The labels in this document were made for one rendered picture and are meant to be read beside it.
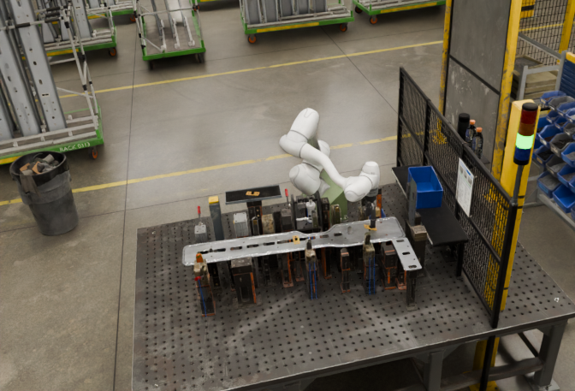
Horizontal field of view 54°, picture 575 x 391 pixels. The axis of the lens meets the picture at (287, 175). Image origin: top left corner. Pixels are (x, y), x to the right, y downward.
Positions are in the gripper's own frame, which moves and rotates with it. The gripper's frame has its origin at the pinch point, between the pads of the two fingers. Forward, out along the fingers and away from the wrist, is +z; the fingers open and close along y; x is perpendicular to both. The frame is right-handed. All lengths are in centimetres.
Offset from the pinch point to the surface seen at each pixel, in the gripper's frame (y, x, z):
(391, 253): 23.4, 6.9, 9.0
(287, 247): 7, -53, 7
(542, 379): 62, 96, 97
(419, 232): 16.8, 26.0, 1.2
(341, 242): 9.1, -20.1, 7.2
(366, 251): 25.2, -8.7, 3.3
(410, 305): 42, 14, 35
